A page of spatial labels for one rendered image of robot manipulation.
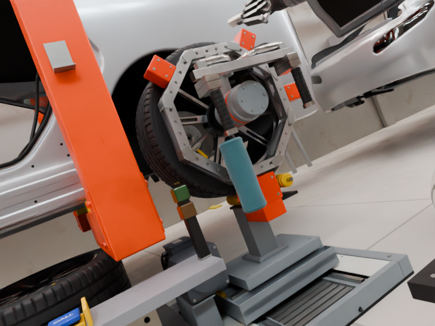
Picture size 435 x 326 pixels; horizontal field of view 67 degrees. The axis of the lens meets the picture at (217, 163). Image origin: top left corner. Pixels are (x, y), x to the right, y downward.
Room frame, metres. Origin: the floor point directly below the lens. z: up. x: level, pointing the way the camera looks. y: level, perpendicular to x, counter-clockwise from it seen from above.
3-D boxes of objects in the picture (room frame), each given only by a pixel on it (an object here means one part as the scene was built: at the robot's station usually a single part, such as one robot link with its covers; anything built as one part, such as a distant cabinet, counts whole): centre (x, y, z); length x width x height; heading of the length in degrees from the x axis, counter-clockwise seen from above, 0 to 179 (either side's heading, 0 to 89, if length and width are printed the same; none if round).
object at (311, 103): (1.19, -0.38, 0.83); 0.04 x 0.04 x 0.16
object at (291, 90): (1.47, -0.41, 0.85); 0.09 x 0.08 x 0.07; 116
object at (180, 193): (0.92, 0.13, 0.64); 0.04 x 0.04 x 0.04; 26
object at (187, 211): (0.92, 0.13, 0.59); 0.04 x 0.04 x 0.04; 26
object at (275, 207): (1.36, -0.11, 0.48); 0.16 x 0.12 x 0.17; 26
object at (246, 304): (1.47, -0.03, 0.13); 0.50 x 0.36 x 0.10; 116
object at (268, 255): (1.48, -0.05, 0.32); 0.40 x 0.30 x 0.28; 116
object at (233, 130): (1.04, -0.07, 0.83); 0.04 x 0.04 x 0.16
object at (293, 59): (1.22, -0.37, 0.93); 0.09 x 0.05 x 0.05; 26
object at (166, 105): (1.33, -0.13, 0.85); 0.54 x 0.07 x 0.54; 116
